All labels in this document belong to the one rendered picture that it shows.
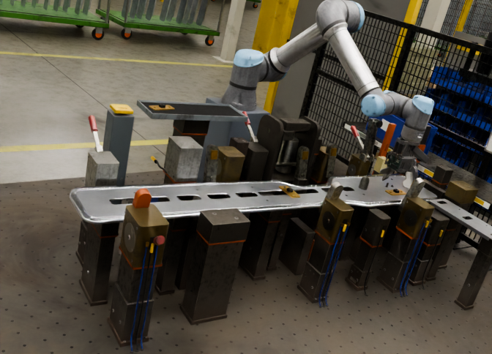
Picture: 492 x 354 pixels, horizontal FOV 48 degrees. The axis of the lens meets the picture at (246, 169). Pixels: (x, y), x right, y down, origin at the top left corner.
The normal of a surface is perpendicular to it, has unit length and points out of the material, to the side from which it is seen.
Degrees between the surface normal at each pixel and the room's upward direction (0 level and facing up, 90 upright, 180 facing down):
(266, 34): 90
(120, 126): 90
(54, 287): 0
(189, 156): 90
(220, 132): 90
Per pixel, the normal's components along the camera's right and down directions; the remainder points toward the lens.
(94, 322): 0.22, -0.91
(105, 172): 0.50, 0.42
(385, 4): -0.77, 0.07
